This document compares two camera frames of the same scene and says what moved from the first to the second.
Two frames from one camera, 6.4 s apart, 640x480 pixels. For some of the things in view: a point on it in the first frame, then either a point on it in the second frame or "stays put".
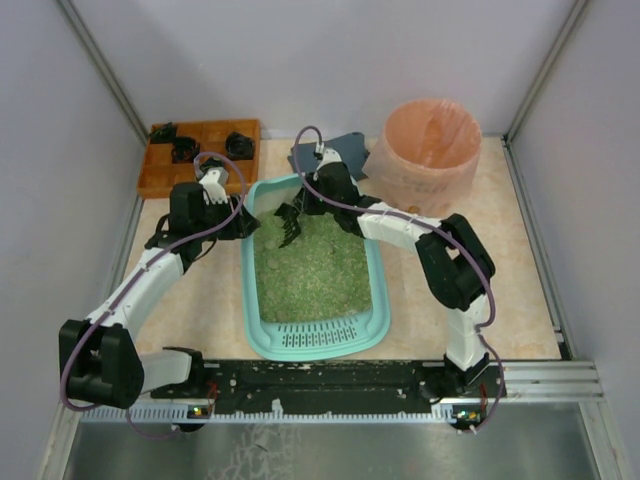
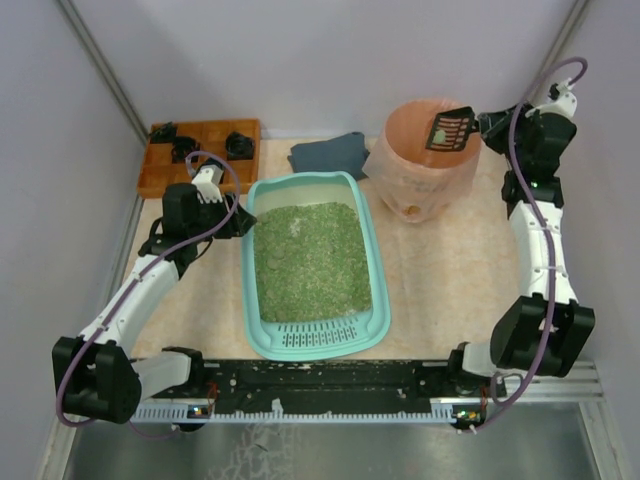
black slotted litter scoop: x=290 y=223 → x=457 y=125
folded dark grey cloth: x=350 y=149 stays put
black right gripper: x=304 y=201 → x=489 y=125
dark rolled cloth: x=164 y=134 stays put
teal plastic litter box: x=322 y=295 stays put
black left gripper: x=240 y=220 stays put
